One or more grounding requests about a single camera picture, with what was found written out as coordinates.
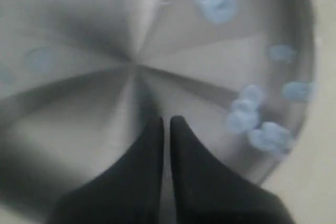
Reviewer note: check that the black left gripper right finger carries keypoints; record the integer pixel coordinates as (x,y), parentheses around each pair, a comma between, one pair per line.
(207,191)

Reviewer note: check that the round stainless steel plate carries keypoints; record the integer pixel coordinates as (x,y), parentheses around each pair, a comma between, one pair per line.
(80,78)

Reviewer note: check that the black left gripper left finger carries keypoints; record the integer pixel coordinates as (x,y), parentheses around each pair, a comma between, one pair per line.
(128,192)

